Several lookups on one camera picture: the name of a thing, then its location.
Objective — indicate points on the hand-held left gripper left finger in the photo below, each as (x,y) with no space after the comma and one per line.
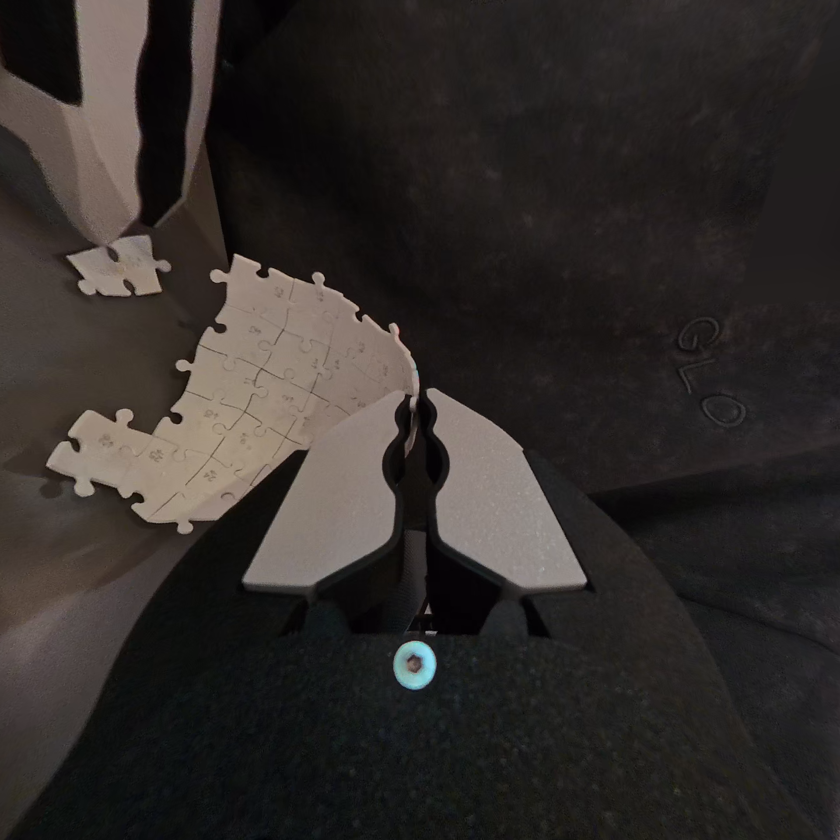
(328,512)

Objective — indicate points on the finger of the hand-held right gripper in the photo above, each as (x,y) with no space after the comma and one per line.
(108,131)
(200,79)

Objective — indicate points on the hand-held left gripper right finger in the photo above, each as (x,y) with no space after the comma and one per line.
(505,512)

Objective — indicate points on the single white puzzle piece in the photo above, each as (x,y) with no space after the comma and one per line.
(141,272)

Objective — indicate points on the partly built puzzle ball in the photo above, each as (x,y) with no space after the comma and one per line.
(262,380)

